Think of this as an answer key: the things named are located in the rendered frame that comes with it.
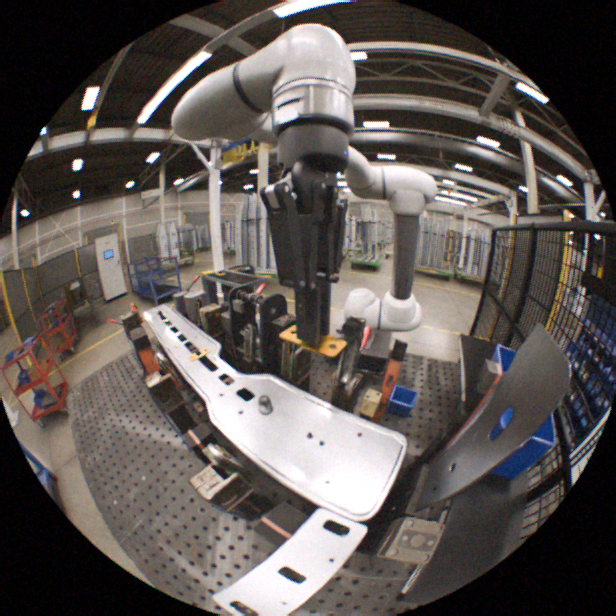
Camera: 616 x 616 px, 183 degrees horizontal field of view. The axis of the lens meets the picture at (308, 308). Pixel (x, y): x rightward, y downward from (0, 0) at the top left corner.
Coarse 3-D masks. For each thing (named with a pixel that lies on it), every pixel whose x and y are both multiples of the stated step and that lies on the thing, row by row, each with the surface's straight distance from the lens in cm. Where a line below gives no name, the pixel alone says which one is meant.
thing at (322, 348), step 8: (280, 336) 26; (288, 336) 26; (320, 336) 26; (328, 336) 26; (296, 344) 25; (304, 344) 25; (320, 344) 25; (328, 344) 25; (336, 344) 25; (344, 344) 25; (320, 352) 23; (328, 352) 23; (336, 352) 23
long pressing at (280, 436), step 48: (192, 336) 85; (192, 384) 62; (240, 384) 57; (288, 384) 54; (240, 432) 47; (288, 432) 45; (336, 432) 46; (384, 432) 47; (288, 480) 41; (336, 480) 41; (384, 480) 43
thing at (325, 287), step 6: (318, 282) 23; (324, 282) 23; (324, 288) 23; (330, 288) 23; (324, 294) 23; (330, 294) 23; (324, 300) 23; (330, 300) 24; (324, 306) 24; (330, 306) 24; (324, 312) 24; (324, 318) 24; (324, 324) 25; (324, 330) 25
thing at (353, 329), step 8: (352, 320) 41; (360, 320) 39; (344, 328) 38; (352, 328) 37; (360, 328) 39; (344, 336) 41; (352, 336) 42; (360, 336) 40; (352, 344) 42; (360, 344) 42; (344, 352) 43; (352, 352) 43; (344, 360) 45; (352, 360) 43; (344, 368) 46; (352, 368) 44; (336, 376) 47; (352, 376) 46; (336, 384) 48
